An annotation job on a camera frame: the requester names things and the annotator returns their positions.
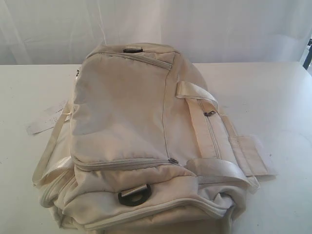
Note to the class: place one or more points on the beige duffel bag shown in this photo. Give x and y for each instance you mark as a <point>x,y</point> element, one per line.
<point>142,145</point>

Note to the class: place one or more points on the white paper tag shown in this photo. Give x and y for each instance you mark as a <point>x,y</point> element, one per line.
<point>47,119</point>

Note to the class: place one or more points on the white backdrop curtain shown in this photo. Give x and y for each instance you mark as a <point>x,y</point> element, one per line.
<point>66,31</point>

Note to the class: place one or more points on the dark stand at right edge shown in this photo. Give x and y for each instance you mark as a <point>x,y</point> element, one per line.
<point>308,58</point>

